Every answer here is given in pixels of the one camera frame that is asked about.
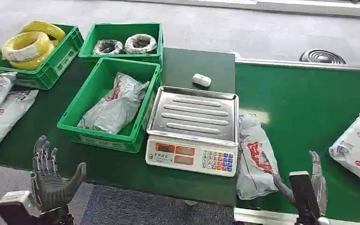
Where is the white electronic weighing scale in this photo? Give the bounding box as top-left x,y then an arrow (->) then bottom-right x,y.
144,85 -> 240,178

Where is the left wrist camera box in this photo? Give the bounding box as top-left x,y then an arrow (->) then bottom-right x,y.
0,190 -> 44,225

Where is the green crate with yellow coils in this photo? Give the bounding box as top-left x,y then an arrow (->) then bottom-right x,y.
0,22 -> 85,91

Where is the small white plastic device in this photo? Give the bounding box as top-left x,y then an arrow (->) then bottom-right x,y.
192,73 -> 212,88

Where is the green crate with parcel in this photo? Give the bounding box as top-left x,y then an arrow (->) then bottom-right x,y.
57,57 -> 162,154

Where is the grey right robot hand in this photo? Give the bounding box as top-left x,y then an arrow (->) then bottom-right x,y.
272,150 -> 328,218

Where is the black wrapped wire coil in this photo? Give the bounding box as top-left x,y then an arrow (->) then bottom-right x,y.
123,33 -> 158,55
91,39 -> 125,56

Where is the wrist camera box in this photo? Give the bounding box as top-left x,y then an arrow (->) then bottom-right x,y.
0,190 -> 44,225
288,171 -> 322,225

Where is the green conveyor belt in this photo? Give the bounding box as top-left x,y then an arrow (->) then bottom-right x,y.
234,58 -> 360,225

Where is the green crate with wrapped coils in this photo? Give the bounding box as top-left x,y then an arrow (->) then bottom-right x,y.
78,22 -> 165,66

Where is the yellow wire coil with label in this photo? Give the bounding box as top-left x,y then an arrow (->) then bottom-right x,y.
1,31 -> 55,63

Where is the black coiled hose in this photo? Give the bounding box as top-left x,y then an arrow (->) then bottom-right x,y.
298,48 -> 347,65

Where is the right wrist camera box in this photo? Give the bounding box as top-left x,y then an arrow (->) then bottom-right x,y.
288,171 -> 322,225

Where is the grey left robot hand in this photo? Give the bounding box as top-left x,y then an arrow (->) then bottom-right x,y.
30,135 -> 88,214

